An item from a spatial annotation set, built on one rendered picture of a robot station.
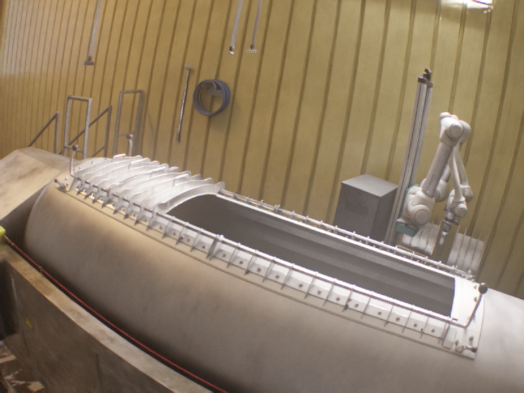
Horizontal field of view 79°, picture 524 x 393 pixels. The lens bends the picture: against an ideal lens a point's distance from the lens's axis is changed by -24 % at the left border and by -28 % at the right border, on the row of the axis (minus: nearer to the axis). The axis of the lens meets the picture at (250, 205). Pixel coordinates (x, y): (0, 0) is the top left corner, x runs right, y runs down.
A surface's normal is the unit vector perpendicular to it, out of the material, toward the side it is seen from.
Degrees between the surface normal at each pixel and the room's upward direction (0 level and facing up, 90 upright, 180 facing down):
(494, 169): 90
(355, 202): 90
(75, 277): 72
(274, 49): 90
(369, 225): 90
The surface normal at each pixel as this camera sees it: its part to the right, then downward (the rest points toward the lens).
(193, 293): -0.27, -0.43
